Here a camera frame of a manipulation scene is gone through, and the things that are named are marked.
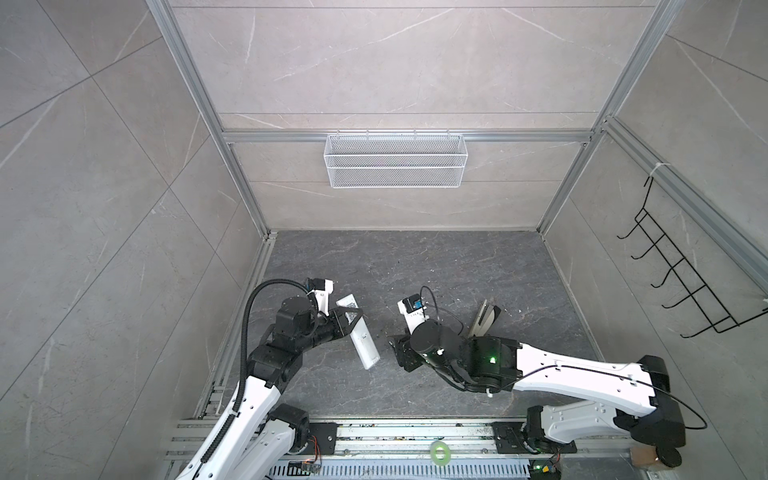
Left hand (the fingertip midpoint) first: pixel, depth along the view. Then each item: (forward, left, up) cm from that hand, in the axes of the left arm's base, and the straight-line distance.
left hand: (360, 307), depth 72 cm
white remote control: (-6, 0, -2) cm, 7 cm away
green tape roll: (-29, -19, -22) cm, 41 cm away
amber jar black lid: (-31, -67, -19) cm, 76 cm away
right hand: (-8, -8, 0) cm, 11 cm away
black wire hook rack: (-12, -73, +11) cm, 75 cm away
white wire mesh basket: (+53, -12, +7) cm, 54 cm away
